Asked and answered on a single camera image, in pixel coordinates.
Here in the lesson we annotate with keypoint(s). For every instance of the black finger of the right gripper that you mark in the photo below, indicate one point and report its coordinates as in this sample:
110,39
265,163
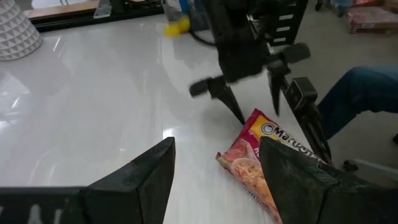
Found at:
228,96
276,84

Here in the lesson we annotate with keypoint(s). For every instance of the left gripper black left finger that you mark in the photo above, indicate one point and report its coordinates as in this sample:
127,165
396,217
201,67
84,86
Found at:
109,205

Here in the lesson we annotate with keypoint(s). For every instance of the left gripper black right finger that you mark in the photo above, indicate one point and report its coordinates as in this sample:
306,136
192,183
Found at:
311,199

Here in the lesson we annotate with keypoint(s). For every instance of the red beef Maruchan ramen pack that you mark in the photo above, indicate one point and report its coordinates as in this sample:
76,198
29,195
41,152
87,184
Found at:
245,161

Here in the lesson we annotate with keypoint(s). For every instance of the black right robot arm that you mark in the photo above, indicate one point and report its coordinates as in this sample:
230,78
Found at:
230,18

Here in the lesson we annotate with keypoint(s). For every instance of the yellow tag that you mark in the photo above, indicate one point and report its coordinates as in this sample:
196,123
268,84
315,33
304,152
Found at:
175,28

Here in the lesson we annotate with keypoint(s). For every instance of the person's leg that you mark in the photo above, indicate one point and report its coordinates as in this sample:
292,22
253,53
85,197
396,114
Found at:
357,93

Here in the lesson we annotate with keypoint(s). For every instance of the maroon flat box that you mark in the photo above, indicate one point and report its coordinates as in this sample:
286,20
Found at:
373,20

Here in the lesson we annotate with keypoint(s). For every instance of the light wooden side board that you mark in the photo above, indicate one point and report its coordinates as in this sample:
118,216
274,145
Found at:
62,9

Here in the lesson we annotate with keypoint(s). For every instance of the green plant in patterned pot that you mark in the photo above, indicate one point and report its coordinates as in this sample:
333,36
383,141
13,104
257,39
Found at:
15,34

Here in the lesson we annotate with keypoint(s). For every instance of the black table-level camera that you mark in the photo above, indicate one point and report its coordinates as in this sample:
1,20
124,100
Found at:
301,93

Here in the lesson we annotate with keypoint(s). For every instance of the black camera stand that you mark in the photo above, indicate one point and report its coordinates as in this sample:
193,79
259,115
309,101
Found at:
314,130

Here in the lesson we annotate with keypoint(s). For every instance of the grey metal bracket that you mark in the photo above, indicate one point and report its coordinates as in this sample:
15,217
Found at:
102,11

